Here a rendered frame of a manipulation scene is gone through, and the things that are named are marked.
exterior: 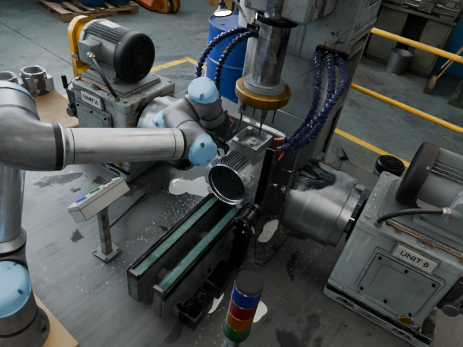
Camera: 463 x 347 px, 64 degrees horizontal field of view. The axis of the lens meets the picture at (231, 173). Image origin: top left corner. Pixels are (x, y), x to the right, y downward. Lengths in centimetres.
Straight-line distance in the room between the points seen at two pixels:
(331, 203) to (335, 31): 54
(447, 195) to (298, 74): 63
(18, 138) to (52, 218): 75
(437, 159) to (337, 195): 29
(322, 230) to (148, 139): 61
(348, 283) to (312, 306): 14
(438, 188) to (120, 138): 78
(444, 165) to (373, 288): 42
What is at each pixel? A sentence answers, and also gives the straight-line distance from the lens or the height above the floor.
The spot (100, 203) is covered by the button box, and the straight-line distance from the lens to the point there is 114.
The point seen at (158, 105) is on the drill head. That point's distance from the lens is 140.
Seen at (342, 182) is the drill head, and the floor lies 116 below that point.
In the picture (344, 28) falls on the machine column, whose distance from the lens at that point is 127.
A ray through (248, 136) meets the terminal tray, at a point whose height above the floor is 112.
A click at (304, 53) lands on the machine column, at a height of 141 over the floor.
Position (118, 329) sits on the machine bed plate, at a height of 80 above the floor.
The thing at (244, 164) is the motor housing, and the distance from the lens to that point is 124.
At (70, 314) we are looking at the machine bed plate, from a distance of 124.
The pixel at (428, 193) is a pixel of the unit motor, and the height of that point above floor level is 127.
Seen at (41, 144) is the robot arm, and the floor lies 141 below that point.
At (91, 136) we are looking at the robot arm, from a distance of 80.
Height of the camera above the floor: 185
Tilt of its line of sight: 39 degrees down
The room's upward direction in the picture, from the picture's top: 10 degrees clockwise
